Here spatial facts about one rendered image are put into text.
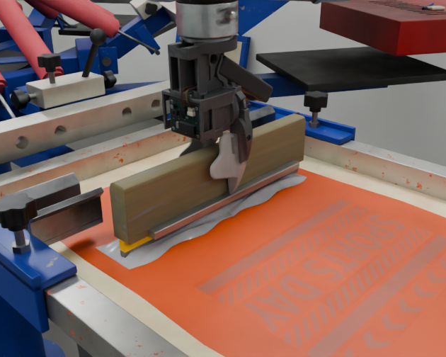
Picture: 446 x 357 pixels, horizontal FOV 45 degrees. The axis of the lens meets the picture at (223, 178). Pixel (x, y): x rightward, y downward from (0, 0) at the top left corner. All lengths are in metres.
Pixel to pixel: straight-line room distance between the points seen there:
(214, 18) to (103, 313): 0.34
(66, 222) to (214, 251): 0.19
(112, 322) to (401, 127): 2.47
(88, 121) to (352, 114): 2.19
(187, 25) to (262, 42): 2.63
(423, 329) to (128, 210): 0.34
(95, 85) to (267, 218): 0.43
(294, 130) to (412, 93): 2.00
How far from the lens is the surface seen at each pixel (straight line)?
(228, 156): 0.70
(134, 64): 4.23
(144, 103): 1.01
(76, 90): 0.99
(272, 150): 0.80
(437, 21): 1.56
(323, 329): 0.57
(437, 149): 2.82
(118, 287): 0.62
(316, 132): 0.94
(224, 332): 0.56
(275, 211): 0.77
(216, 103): 0.65
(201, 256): 0.67
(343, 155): 0.92
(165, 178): 0.65
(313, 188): 0.84
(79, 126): 0.94
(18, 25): 1.23
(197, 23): 0.64
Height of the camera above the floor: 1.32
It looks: 25 degrees down
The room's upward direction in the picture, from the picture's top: straight up
